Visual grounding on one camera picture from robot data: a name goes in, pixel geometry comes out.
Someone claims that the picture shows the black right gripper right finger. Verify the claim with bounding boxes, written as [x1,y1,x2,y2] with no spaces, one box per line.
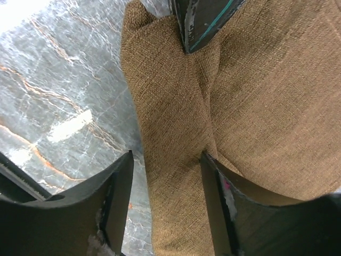
[200,152,340,255]

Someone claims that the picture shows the brown cloth napkin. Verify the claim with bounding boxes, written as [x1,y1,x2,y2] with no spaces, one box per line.
[120,1,340,255]

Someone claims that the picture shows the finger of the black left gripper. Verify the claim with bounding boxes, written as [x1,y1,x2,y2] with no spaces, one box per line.
[169,0,245,54]

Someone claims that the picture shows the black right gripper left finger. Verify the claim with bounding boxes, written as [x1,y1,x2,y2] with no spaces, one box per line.
[1,151,134,255]

